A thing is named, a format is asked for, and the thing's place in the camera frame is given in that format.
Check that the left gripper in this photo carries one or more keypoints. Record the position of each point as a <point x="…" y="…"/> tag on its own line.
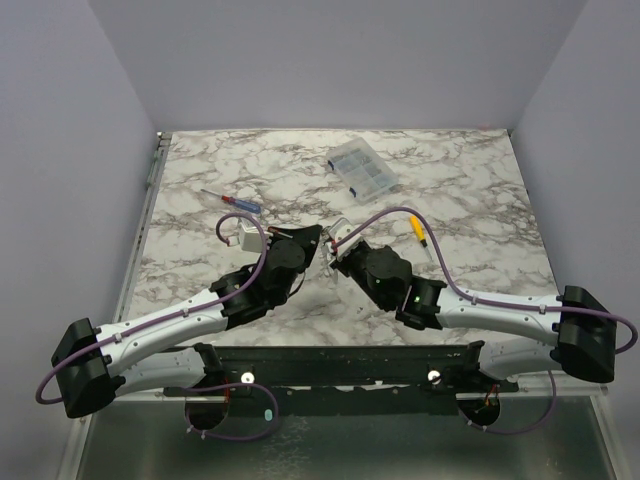
<point x="306" y="238"/>

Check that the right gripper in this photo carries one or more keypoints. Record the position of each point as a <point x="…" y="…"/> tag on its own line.
<point x="342" y="258"/>

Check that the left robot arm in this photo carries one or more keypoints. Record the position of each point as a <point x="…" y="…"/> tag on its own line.
<point x="93" y="365"/>

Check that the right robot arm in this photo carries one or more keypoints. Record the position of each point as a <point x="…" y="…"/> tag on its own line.
<point x="571" y="332"/>

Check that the blue red screwdriver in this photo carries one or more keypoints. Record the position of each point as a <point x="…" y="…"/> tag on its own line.
<point x="245" y="205"/>

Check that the yellow screwdriver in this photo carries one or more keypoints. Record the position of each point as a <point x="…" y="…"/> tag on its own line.
<point x="420" y="235"/>

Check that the clear plastic screw box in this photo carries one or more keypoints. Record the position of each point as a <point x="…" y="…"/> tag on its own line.
<point x="366" y="175"/>

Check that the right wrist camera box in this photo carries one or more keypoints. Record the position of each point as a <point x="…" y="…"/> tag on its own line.
<point x="339" y="230"/>

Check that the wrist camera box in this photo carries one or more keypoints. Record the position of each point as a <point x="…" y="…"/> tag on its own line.
<point x="249" y="237"/>
<point x="339" y="230"/>

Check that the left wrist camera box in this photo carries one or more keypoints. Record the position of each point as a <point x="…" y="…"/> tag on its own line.
<point x="249" y="237"/>

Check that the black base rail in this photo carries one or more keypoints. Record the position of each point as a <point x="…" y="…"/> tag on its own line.
<point x="339" y="381"/>

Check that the aluminium frame rail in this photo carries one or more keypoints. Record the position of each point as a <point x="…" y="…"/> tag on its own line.
<point x="151" y="188"/>

